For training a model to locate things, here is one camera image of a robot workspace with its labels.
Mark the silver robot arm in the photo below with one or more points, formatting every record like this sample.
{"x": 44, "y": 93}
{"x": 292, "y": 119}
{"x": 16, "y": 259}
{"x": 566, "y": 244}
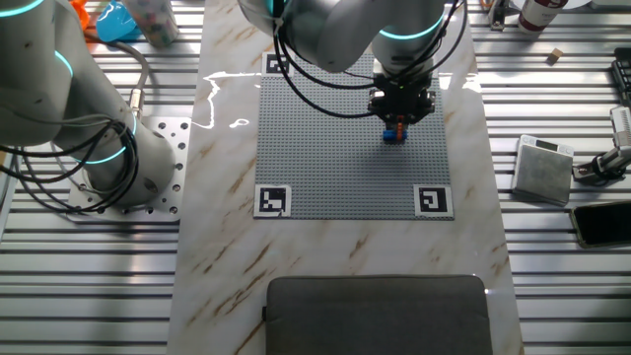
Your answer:
{"x": 59, "y": 74}

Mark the small brown wooden cube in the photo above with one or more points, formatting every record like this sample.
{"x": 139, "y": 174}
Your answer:
{"x": 555, "y": 55}

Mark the silver camera on clamp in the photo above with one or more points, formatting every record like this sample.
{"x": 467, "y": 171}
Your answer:
{"x": 622, "y": 125}

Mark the silver digital scale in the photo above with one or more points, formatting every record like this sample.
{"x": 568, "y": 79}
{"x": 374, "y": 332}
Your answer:
{"x": 542, "y": 172}

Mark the blue Lego brick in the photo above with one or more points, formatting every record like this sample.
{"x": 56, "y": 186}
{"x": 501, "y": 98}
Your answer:
{"x": 389, "y": 137}

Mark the grey fabric pad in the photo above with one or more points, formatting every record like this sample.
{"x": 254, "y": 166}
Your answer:
{"x": 377, "y": 315}

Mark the red white can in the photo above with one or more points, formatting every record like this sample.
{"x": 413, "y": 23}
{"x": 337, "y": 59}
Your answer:
{"x": 539, "y": 15}

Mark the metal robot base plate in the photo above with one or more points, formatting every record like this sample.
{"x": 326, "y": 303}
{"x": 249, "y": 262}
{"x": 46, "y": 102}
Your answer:
{"x": 170, "y": 133}

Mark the black smartphone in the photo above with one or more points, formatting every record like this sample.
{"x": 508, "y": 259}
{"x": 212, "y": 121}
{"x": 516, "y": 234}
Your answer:
{"x": 604, "y": 224}

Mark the black white fiducial marker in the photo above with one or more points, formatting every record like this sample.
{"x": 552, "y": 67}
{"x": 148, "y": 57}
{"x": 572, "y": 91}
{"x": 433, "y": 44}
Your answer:
{"x": 435, "y": 66}
{"x": 434, "y": 200}
{"x": 268, "y": 64}
{"x": 272, "y": 200}

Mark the grey Lego baseplate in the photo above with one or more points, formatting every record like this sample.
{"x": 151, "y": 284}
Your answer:
{"x": 335, "y": 163}

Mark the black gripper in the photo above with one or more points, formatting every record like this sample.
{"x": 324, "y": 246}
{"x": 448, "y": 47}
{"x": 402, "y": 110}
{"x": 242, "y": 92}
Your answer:
{"x": 401, "y": 98}

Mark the black keyboard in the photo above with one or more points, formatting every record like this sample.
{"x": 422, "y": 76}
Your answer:
{"x": 623, "y": 74}

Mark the clear plastic cup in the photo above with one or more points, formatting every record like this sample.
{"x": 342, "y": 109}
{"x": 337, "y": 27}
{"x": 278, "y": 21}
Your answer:
{"x": 153, "y": 22}

